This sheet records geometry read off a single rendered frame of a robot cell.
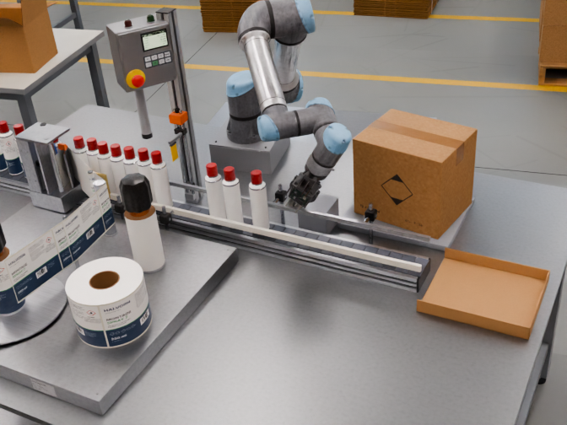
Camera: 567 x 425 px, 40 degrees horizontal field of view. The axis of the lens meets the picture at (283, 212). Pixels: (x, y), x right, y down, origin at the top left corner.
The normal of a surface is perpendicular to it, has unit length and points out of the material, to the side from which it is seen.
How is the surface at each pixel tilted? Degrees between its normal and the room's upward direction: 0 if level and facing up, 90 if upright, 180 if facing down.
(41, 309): 0
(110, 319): 90
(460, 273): 0
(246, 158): 90
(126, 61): 90
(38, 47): 90
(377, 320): 0
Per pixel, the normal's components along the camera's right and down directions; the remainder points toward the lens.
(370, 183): -0.59, 0.47
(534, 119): -0.07, -0.84
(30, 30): 0.97, 0.07
